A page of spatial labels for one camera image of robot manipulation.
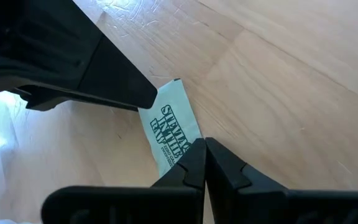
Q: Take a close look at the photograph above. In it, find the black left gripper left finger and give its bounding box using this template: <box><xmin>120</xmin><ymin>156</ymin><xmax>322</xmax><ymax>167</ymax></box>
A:
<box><xmin>40</xmin><ymin>138</ymin><xmax>207</xmax><ymax>224</ymax></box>

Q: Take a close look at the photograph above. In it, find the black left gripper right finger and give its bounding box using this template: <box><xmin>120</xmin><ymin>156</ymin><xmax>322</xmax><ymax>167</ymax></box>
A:
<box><xmin>204</xmin><ymin>136</ymin><xmax>358</xmax><ymax>224</ymax></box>

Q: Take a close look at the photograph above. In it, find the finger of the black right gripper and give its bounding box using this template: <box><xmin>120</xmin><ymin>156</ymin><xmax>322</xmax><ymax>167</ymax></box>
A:
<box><xmin>0</xmin><ymin>0</ymin><xmax>158</xmax><ymax>110</ymax></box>
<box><xmin>11</xmin><ymin>85</ymin><xmax>140</xmax><ymax>112</ymax></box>

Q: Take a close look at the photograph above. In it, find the green stevia packet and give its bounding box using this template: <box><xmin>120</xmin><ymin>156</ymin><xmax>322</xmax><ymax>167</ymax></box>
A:
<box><xmin>137</xmin><ymin>78</ymin><xmax>203</xmax><ymax>178</ymax></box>

